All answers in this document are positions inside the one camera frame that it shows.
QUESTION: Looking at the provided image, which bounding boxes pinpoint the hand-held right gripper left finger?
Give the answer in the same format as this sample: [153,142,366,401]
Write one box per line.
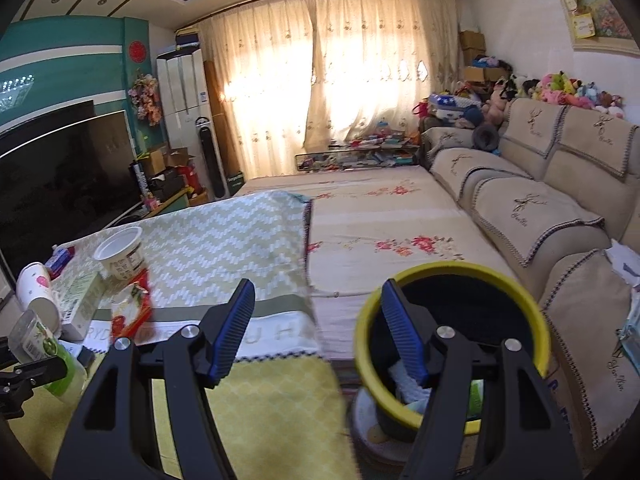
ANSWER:
[52,277,257,480]

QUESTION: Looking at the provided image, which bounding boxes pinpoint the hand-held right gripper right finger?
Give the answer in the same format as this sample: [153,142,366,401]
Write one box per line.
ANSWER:
[380,278,586,480]

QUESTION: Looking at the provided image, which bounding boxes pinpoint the clear pale green plastic bottle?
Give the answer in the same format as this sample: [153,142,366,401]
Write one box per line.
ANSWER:
[7,309,89,402]

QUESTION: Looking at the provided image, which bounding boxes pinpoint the white fluffy tissue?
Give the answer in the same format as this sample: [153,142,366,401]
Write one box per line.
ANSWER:
[392,360,432,407]

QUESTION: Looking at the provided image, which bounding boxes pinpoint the white drink carton box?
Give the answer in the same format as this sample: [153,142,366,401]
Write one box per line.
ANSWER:
[52,272,108,342]

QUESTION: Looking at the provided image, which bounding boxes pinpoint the yellow-rimmed black trash bin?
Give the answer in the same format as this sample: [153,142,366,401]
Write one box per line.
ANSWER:
[345,261,553,461]

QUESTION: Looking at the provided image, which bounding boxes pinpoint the fruit print paper cup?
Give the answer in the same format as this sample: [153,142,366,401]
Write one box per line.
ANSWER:
[16,261,63,338]

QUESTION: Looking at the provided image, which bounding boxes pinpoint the small blue carton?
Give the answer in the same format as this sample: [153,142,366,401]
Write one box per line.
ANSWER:
[45,247,76,276]

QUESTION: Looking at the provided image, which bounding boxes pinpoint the red snack packet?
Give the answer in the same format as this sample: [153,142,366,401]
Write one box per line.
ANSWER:
[111,269,153,343]

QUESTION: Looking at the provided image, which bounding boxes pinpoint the cream floral bed sheet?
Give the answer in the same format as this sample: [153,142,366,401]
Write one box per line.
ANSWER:
[235,165,521,361]

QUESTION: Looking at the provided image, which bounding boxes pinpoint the teal yellow television cabinet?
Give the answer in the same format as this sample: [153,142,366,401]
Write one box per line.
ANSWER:
[112,187,193,221]

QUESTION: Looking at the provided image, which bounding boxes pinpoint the black storage box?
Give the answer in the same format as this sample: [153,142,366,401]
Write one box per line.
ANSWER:
[150,167,186,201]

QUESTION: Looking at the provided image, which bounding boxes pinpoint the large curved television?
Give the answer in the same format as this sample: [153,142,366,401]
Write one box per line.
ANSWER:
[0,110,141,286]

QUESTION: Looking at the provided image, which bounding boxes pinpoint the black tower fan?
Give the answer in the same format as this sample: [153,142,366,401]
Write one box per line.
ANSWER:
[195,116,230,200]

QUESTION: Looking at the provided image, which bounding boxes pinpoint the cluttered glass coffee table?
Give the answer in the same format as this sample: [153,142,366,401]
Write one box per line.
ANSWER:
[295,132,421,173]

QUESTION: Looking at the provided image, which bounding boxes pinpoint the open cardboard box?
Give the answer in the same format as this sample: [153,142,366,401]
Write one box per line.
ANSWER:
[145,146,188,176]

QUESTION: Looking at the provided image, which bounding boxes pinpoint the beige covered sofa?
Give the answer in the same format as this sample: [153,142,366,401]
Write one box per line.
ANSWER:
[420,97,640,466]

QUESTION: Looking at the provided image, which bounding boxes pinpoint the grey round cushion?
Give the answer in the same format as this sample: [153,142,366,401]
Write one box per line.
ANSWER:
[472,124,500,151]

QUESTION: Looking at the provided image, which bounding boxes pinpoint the blue star print bag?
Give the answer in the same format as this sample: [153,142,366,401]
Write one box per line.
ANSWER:
[430,92,476,118]

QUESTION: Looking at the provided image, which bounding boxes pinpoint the white blue plastic bag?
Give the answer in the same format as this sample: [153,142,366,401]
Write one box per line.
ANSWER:
[602,239,640,356]

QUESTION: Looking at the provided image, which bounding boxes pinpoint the cream embroidered curtain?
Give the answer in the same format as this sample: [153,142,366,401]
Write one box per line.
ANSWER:
[305,0,463,146]
[200,0,318,181]

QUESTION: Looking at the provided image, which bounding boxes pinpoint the white standing air conditioner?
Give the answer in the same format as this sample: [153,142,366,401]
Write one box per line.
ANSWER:
[156,49,211,196]

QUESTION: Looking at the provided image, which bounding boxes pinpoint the hanging artificial flowers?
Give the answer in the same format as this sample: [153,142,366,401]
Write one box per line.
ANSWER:
[128,72,162,126]

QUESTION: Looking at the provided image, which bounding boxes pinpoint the brown cardboard box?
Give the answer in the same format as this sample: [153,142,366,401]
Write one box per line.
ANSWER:
[462,65,501,83]
[460,31,487,66]

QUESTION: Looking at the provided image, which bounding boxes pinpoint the pile of plush toys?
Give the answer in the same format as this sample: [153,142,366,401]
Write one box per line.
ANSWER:
[470,72,626,121]

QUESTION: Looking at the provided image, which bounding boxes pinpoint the dark flat box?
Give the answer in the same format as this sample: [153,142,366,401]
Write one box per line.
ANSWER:
[175,27,201,51]

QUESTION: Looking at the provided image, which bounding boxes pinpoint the yellow card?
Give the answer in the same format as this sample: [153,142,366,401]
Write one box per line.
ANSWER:
[572,10,596,40]

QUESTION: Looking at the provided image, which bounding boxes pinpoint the framed flower painting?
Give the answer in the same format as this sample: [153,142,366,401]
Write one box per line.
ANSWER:
[547,0,640,58]

